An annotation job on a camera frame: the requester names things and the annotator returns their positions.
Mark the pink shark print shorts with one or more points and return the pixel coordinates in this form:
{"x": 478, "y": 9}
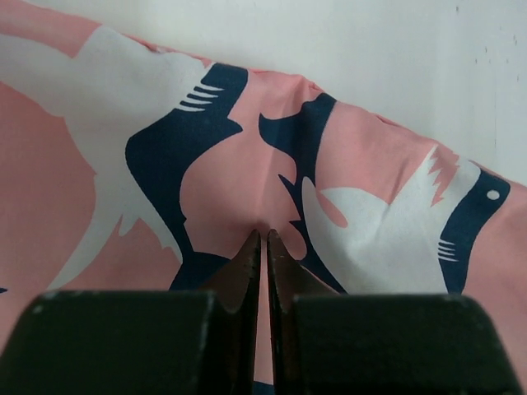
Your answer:
{"x": 125, "y": 165}

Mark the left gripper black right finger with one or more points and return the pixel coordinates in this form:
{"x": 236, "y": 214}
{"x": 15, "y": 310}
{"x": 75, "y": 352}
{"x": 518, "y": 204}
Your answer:
{"x": 327, "y": 343}

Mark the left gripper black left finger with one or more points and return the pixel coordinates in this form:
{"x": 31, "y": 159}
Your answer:
{"x": 141, "y": 342}

